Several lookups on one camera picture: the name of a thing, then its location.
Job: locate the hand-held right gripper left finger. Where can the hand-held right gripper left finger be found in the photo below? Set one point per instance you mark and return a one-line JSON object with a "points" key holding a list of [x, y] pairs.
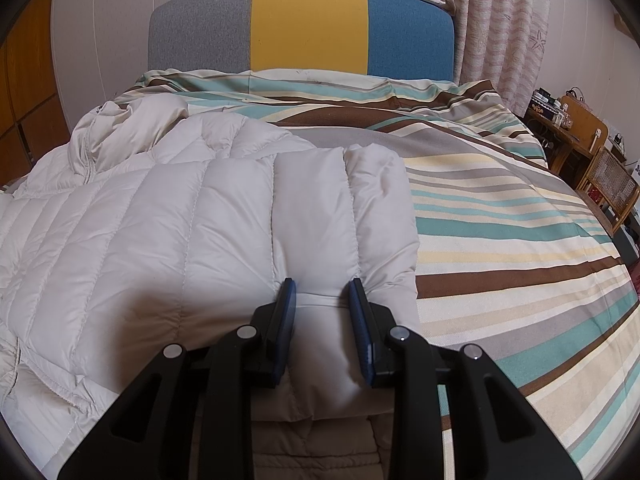
{"points": [[286, 310]]}

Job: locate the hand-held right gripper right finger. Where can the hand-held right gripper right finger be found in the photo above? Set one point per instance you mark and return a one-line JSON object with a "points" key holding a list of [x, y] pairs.
{"points": [[359, 320]]}

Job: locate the white puffer jacket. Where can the white puffer jacket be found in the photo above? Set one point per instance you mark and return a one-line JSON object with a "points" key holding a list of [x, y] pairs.
{"points": [[150, 235]]}

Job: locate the striped bedspread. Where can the striped bedspread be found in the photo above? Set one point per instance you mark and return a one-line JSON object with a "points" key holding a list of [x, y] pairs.
{"points": [[500, 240]]}

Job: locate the rattan chair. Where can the rattan chair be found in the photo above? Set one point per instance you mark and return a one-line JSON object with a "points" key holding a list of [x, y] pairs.
{"points": [[607, 180]]}

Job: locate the grey yellow blue headboard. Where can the grey yellow blue headboard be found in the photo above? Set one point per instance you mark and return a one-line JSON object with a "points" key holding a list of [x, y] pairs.
{"points": [[310, 25]]}

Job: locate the wooden desk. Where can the wooden desk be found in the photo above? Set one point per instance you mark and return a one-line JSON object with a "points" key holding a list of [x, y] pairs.
{"points": [[575, 127]]}

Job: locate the white patterned curtain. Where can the white patterned curtain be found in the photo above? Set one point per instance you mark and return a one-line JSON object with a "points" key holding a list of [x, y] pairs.
{"points": [[500, 25]]}

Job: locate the wooden wardrobe door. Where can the wooden wardrobe door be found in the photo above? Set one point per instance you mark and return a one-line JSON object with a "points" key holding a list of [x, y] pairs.
{"points": [[30, 85]]}

